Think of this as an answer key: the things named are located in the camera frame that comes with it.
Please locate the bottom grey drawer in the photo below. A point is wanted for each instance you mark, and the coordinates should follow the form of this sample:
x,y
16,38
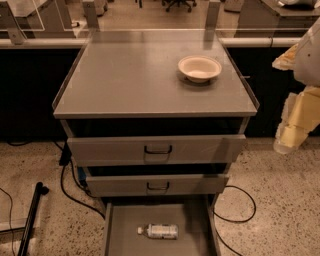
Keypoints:
x,y
192,215

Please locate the white horizontal rail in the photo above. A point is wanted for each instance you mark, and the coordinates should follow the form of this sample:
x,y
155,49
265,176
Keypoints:
x,y
66,43

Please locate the white paper bowl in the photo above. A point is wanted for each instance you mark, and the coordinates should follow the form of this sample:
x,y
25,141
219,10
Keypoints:
x,y
199,69

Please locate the black pole on floor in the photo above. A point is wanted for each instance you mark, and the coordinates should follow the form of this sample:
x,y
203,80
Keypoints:
x,y
40,190

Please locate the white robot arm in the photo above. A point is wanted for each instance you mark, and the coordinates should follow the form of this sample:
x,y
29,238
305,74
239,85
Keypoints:
x,y
307,60

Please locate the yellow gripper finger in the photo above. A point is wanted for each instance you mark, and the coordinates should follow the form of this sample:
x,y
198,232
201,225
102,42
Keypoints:
x,y
286,61
287,141

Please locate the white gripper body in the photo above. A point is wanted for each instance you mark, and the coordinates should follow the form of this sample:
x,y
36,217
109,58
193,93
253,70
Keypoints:
x,y
308,61

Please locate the black middle drawer handle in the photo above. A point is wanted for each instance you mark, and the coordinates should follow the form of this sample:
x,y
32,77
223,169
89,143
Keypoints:
x,y
164,187

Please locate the black drawer handle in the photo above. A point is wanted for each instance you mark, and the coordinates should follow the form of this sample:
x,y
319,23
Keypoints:
x,y
164,187
153,151

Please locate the clear plastic water bottle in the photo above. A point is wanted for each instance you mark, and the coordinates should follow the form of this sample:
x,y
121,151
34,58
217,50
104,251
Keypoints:
x,y
159,231

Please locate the top grey drawer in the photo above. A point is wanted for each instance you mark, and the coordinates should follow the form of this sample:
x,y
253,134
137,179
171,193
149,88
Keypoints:
x,y
115,142

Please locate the middle grey drawer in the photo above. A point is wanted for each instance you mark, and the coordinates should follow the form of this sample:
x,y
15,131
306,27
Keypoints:
x,y
185,179

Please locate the black office chair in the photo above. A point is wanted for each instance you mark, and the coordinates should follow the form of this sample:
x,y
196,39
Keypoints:
x,y
168,4

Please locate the grey desk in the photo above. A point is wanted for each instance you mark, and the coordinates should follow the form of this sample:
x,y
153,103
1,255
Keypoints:
x,y
36,18
267,18

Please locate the grey desk back left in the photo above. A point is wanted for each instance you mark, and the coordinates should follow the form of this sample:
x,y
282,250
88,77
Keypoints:
x,y
36,18

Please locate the black top drawer handle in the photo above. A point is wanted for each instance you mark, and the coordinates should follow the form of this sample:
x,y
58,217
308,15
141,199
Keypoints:
x,y
153,151

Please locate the grey drawer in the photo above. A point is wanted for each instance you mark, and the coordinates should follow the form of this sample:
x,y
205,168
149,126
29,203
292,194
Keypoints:
x,y
115,142
185,179
192,215

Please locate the grey desk back right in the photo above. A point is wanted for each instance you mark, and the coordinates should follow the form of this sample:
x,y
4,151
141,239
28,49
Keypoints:
x,y
267,18

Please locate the grey drawer cabinet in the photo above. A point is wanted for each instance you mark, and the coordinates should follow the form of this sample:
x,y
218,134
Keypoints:
x,y
134,74

